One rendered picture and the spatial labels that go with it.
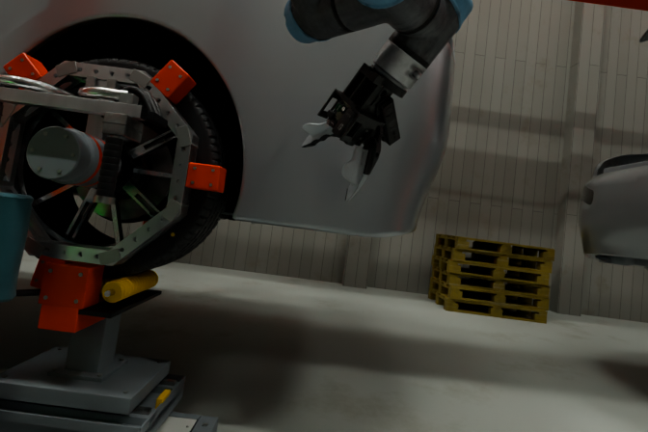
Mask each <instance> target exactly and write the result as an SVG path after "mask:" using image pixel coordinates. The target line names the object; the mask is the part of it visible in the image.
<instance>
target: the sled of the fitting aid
mask: <svg viewBox="0 0 648 432"><path fill-rule="evenodd" d="M184 382H185V375H177V374H170V373H169V374H168V375H167V376H166V377H165V378H164V379H163V380H162V381H161V382H160V383H159V384H158V385H157V386H156V387H155V388H154V389H153V390H152V391H151V392H150V393H149V394H148V395H147V396H146V397H145V399H144V400H143V401H142V402H141V403H140V404H139V405H138V406H137V407H136V408H135V409H134V410H133V411H132V412H131V413H130V414H129V415H122V414H114V413H106V412H99V411H91V410H83V409H76V408H69V407H61V406H53V405H45V404H38V403H31V402H23V401H15V400H8V399H0V432H156V431H157V430H158V429H159V427H160V426H161V425H162V423H163V422H164V421H165V419H166V418H167V417H168V415H169V414H170V413H171V411H172V410H173V409H174V408H175V406H176V405H177V403H178V402H179V401H180V399H181V398H182V396H183V389H184Z"/></svg>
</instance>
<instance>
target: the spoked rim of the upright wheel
mask: <svg viewBox="0 0 648 432"><path fill-rule="evenodd" d="M88 116H89V114H83V113H78V112H71V111H64V110H57V109H49V108H44V109H42V110H41V111H40V113H39V114H38V115H37V116H36V118H35V119H34V121H33V122H32V123H31V125H30V127H29V129H28V130H27V132H26V135H25V137H24V139H23V142H22V145H21V149H20V154H19V159H18V166H17V174H18V184H19V189H20V193H21V195H29V196H32V198H33V199H34V201H33V203H32V209H31V211H32V213H33V214H34V216H35V217H36V218H37V220H38V221H39V222H40V224H41V226H42V227H43V228H44V230H45V231H46V232H47V233H48V234H49V235H50V236H52V237H53V238H55V239H56V240H58V241H63V242H70V243H78V244H85V245H93V246H100V247H107V248H113V247H114V246H116V245H117V244H118V243H120V242H121V241H122V240H123V233H122V219H121V213H120V205H119V198H118V194H122V193H125V192H126V193H127V194H128V195H129V196H130V197H131V199H132V200H133V201H134V202H135V203H136V204H138V205H139V206H140V207H141V208H142V209H143V210H144V211H145V212H146V213H147V215H148V216H149V217H150V218H152V217H154V216H153V215H150V214H149V213H150V212H152V210H151V209H150V208H149V207H148V206H147V205H146V204H145V203H144V202H143V201H142V200H141V199H140V198H139V197H138V196H140V197H141V198H142V199H143V200H144V201H145V202H146V203H147V204H148V205H149V206H150V207H151V208H152V209H153V210H154V211H156V212H157V214H158V213H159V212H160V211H162V210H161V209H160V207H159V206H158V205H157V204H156V203H155V202H154V201H153V200H152V199H151V198H150V197H149V196H148V195H147V194H146V193H145V192H144V191H143V190H142V189H141V188H140V187H139V186H138V185H137V183H138V181H139V179H140V177H141V175H144V176H156V177H163V178H169V179H171V178H172V173H167V172H160V171H154V170H148V169H143V166H142V161H141V158H143V157H145V156H147V155H149V154H151V153H152V152H154V151H156V150H158V149H161V148H163V147H165V146H166V145H168V144H170V143H172V142H174V141H176V140H177V136H176V135H174V136H172V137H170V138H168V139H166V140H164V141H162V142H160V143H158V144H156V145H154V146H152V147H150V148H147V147H149V146H151V145H153V144H155V143H157V142H159V141H161V140H163V139H165V138H167V137H169V136H171V135H173V134H174V132H173V131H172V130H171V129H170V130H168V131H166V132H164V133H162V134H160V135H158V136H156V137H154V138H152V139H150V140H148V141H146V142H144V143H142V144H141V145H139V146H137V147H135V148H132V147H130V146H128V145H127V143H128V142H123V145H122V152H121V160H122V161H123V163H124V165H125V171H124V174H123V175H122V176H121V177H119V178H117V183H116V190H115V196H114V198H116V202H115V204H110V206H111V213H112V221H113V229H114V235H115V238H113V237H110V236H108V235H106V234H104V233H102V232H101V231H99V230H98V229H96V228H95V227H93V226H92V225H91V224H90V223H89V222H88V221H89V219H90V217H91V216H92V214H93V212H94V210H95V207H96V206H97V204H98V202H93V197H94V195H96V189H97V188H90V190H89V192H88V193H87V195H86V197H85V199H84V201H83V202H82V203H81V205H80V207H79V208H78V206H77V204H76V201H75V199H74V197H73V193H72V190H73V189H75V188H77V187H79V186H75V185H66V184H61V183H57V182H54V181H52V180H50V179H46V178H43V177H40V176H38V175H36V174H35V173H34V172H33V171H32V170H31V168H30V166H29V164H28V162H27V157H26V151H27V147H28V144H29V142H30V140H31V139H32V137H33V136H34V135H35V134H36V133H37V132H39V131H40V130H42V129H44V128H46V127H49V126H61V127H64V128H73V129H76V130H79V131H82V132H86V126H87V121H88ZM86 209H87V210H86ZM85 211H86V212H85ZM84 213H85V214H84Z"/></svg>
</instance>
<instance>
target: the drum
mask: <svg viewBox="0 0 648 432"><path fill-rule="evenodd" d="M104 144H105V141H104V140H102V139H100V138H97V137H96V136H93V135H90V134H87V133H85V132H82V131H79V130H76V129H73V128H64V127H61V126H49V127H46V128H44V129H42V130H40V131H39V132H37V133H36V134H35V135H34V136H33V137H32V139H31V140H30V142H29V144H28V147H27V151H26V157H27V162H28V164H29V166H30V168H31V170H32V171H33V172H34V173H35V174H36V175H38V176H40V177H43V178H46V179H50V180H52V181H54V182H57V183H61V184H66V185H75V186H81V187H89V188H97V184H98V177H99V176H100V174H99V172H100V170H101V168H100V166H101V163H102V161H101V160H102V156H103V151H104Z"/></svg>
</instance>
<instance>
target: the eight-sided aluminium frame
mask: <svg viewBox="0 0 648 432"><path fill-rule="evenodd" d="M87 75H88V76H95V77H96V79H98V80H106V81H107V80H108V78H110V79H117V80H118V84H119V86H120V87H121V88H124V87H127V86H134V87H138V88H142V89H145V90H147V91H149V92H150V94H151V95H152V96H154V97H155V98H156V100H157V102H158V104H159V107H160V110H161V113H162V117H163V118H164V119H165V120H167V121H168V126H169V127H170V128H171V130H172V131H173V132H174V134H175V135H176V136H177V143H176V149H175V160H174V166H173V172H172V178H171V184H170V191H169V197H168V202H167V207H166V208H164V209H163V210H162V211H160V212H159V213H158V214H156V215H155V216H154V217H152V218H151V219H150V220H148V221H147V222H146V223H144V224H143V225H142V226H140V227H139V228H138V229H136V230H135V231H133V232H132V233H131V234H129V235H128V236H127V237H125V239H124V240H122V241H121V242H120V243H118V244H117V245H116V246H114V247H113V248H107V247H100V246H93V245H85V244H78V243H70V242H63V241H56V240H52V239H51V238H50V237H49V235H48V234H47V233H46V231H45V230H44V228H43V227H42V226H41V224H40V222H39V221H38V220H37V218H36V217H35V216H34V214H33V213H32V211H31V217H30V224H29V229H28V234H27V239H26V243H25V248H24V250H25V251H26V252H27V254H28V255H29V256H34V257H41V255H43V256H47V257H52V258H57V259H63V260H71V261H78V262H86V263H93V264H100V265H108V266H114V265H118V264H123V263H125V262H126V261H127V260H129V259H130V258H132V257H133V256H134V255H135V254H137V253H138V252H139V251H141V250H142V249H143V248H145V247H146V246H147V245H148V244H149V243H150V242H152V241H153V240H154V239H156V238H157V237H158V236H160V235H161V234H162V233H164V232H165V231H166V230H168V229H169V228H171V227H172V226H173V225H175V224H176V223H177V222H180V220H181V219H183V218H184V217H185V216H187V212H188V207H189V206H190V205H189V200H190V194H191V188H187V187H186V186H185V183H186V177H187V171H188V165H189V163H190V162H193V163H196V157H197V150H198V148H199V147H198V144H199V137H198V136H197V135H196V133H195V131H194V130H193V129H192V128H191V127H190V125H189V124H188V123H187V121H186V120H185V119H184V118H183V117H182V116H181V115H180V113H179V112H178V111H177V109H176V108H175V106H174V105H173V104H172V102H171V101H170V100H169V99H168V98H166V97H165V96H163V94H162V93H161V92H160V91H159V90H158V89H157V88H156V87H155V86H154V85H153V84H152V83H151V82H150V81H151V79H152V77H151V76H150V75H149V74H148V73H146V72H145V71H142V70H137V69H135V68H134V69H128V68H121V67H107V66H100V65H93V64H85V63H78V62H75V61H72V62H71V61H63V62H62V63H60V64H59V65H57V66H55V67H54V68H53V69H52V70H50V71H49V72H47V73H46V74H45V75H44V76H43V77H41V78H40V79H38V81H41V82H44V83H47V84H50V85H52V86H55V87H57V88H60V89H62V90H64V91H67V92H68V91H69V90H71V89H72V88H73V87H75V86H76V85H78V84H79V83H81V82H82V83H86V79H87ZM3 106H4V107H3V112H2V115H3V116H2V117H1V121H0V192H5V193H14V194H18V193H17V192H16V190H15V189H14V179H15V174H16V169H17V164H18V159H19V154H20V149H21V144H22V139H23V133H24V128H25V123H26V122H27V121H28V120H29V119H31V118H32V117H33V116H35V115H36V114H37V113H38V112H39V111H41V110H42V109H44V108H42V107H35V106H28V105H20V104H12V103H6V102H4V103H3Z"/></svg>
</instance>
